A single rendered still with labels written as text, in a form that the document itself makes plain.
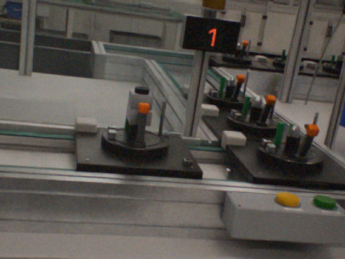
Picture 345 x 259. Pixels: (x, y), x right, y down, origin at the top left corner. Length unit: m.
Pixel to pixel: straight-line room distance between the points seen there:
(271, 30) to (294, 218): 9.47
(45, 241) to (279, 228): 0.40
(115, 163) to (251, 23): 9.31
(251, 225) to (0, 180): 0.43
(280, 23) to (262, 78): 8.02
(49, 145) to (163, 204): 0.34
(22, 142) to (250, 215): 0.53
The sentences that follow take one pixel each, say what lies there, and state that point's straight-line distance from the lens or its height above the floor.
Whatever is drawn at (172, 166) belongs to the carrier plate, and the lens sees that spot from 1.08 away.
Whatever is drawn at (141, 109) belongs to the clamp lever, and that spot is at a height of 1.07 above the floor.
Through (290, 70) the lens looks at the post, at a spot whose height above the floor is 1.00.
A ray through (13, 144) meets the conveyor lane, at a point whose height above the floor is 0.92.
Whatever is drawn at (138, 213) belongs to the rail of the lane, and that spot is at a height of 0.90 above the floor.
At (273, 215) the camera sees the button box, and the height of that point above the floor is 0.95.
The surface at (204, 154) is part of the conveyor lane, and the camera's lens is 1.29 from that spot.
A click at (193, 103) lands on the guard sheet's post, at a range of 1.30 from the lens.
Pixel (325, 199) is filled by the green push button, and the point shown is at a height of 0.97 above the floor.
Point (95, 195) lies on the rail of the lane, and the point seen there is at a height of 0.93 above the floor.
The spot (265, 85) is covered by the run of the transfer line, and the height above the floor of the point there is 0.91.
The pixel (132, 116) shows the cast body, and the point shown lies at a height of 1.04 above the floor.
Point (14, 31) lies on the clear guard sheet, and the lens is 1.25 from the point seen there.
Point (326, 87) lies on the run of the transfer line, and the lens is 2.57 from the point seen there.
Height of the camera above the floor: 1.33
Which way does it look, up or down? 16 degrees down
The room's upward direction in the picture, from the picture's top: 9 degrees clockwise
